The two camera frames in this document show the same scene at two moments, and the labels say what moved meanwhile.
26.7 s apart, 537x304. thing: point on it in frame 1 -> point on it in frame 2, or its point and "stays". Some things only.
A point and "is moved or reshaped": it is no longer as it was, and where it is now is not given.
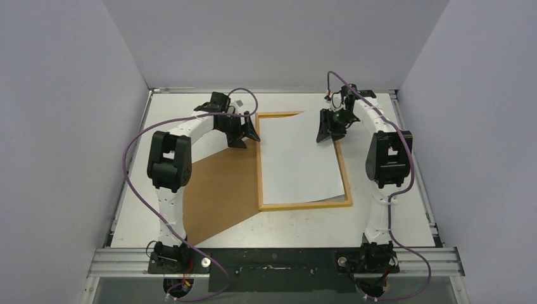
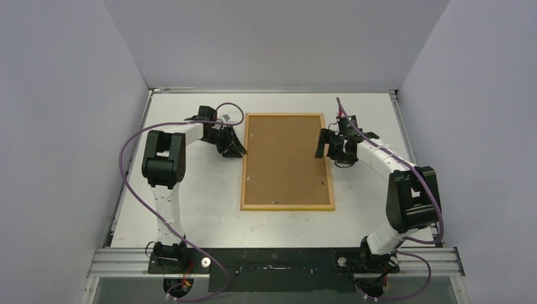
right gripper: [331, 123] -> [332, 142]
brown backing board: [223, 192] -> [282, 167]
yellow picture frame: [341, 201] is moved or reshaped
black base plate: [275, 270] stays
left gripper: [235, 140] -> [234, 151]
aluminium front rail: [413, 263] stays
